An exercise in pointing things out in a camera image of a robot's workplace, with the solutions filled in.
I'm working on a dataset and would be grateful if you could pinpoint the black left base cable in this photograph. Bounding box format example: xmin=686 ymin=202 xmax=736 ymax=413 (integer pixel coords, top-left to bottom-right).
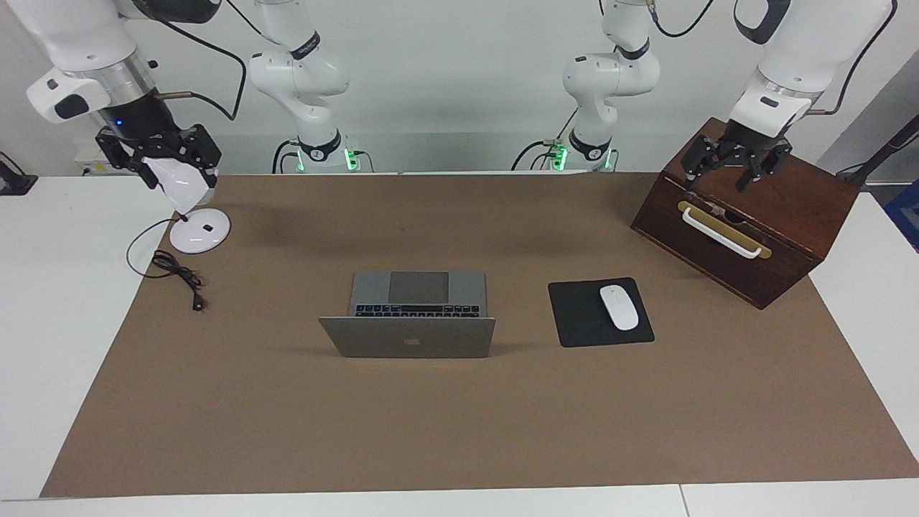
xmin=511 ymin=108 xmax=579 ymax=172

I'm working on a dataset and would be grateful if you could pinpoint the blue bin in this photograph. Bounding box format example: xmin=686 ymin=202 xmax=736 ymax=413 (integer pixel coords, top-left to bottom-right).
xmin=885 ymin=180 xmax=919 ymax=253

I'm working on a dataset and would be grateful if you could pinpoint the black clamp mount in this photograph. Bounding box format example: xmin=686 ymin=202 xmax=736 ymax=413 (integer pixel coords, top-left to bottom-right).
xmin=0 ymin=152 xmax=38 ymax=196

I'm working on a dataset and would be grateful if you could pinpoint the white power strip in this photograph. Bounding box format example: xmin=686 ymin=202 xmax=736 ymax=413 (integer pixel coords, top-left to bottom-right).
xmin=74 ymin=140 xmax=141 ymax=177

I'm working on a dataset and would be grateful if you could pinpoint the white computer mouse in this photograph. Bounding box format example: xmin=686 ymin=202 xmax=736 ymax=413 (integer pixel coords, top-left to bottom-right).
xmin=600 ymin=285 xmax=640 ymax=332

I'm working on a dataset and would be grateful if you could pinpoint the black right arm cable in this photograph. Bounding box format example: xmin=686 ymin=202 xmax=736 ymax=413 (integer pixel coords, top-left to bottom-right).
xmin=154 ymin=0 xmax=248 ymax=121

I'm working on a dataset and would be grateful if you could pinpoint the dark brown wooden box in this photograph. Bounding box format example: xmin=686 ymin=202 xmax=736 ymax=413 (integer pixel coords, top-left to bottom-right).
xmin=630 ymin=117 xmax=861 ymax=310

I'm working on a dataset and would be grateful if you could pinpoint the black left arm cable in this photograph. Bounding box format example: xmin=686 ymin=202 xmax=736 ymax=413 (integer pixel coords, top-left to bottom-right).
xmin=646 ymin=0 xmax=898 ymax=116

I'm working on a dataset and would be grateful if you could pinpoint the brown table mat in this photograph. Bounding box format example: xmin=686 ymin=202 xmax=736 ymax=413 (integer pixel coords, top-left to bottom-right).
xmin=39 ymin=172 xmax=919 ymax=498

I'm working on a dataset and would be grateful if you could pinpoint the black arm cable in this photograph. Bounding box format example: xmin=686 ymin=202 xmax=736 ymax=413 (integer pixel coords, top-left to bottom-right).
xmin=154 ymin=0 xmax=248 ymax=121
xmin=646 ymin=0 xmax=898 ymax=116

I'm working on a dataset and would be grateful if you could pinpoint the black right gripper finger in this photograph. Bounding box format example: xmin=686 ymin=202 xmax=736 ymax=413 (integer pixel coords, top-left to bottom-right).
xmin=95 ymin=131 xmax=160 ymax=189
xmin=176 ymin=124 xmax=222 ymax=173

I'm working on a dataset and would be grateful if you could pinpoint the black lamp power cable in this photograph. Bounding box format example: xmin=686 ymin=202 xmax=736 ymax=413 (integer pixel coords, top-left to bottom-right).
xmin=126 ymin=218 xmax=207 ymax=312

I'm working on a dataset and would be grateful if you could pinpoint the black right base cable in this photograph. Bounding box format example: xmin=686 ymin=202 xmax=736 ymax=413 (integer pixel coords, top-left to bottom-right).
xmin=271 ymin=140 xmax=301 ymax=174

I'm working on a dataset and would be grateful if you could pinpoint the white desk lamp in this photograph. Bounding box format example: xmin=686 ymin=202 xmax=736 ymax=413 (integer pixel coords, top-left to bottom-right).
xmin=144 ymin=154 xmax=232 ymax=254

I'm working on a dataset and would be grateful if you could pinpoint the black base cable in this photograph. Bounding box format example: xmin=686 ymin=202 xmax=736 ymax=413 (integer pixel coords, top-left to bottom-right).
xmin=511 ymin=108 xmax=579 ymax=172
xmin=271 ymin=140 xmax=301 ymax=174

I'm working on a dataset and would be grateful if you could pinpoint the black mouse pad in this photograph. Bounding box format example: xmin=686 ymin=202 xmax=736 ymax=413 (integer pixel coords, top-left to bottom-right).
xmin=548 ymin=277 xmax=656 ymax=348

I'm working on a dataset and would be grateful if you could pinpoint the silver laptop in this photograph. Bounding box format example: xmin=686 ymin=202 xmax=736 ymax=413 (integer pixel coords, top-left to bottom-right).
xmin=319 ymin=271 xmax=497 ymax=359

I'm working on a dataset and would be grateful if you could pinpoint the white box handle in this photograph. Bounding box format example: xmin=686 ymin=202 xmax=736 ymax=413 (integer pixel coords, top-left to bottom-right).
xmin=681 ymin=207 xmax=763 ymax=259

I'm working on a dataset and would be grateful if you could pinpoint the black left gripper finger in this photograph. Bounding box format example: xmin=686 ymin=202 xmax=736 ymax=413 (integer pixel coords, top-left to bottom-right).
xmin=682 ymin=135 xmax=721 ymax=191
xmin=736 ymin=144 xmax=793 ymax=193

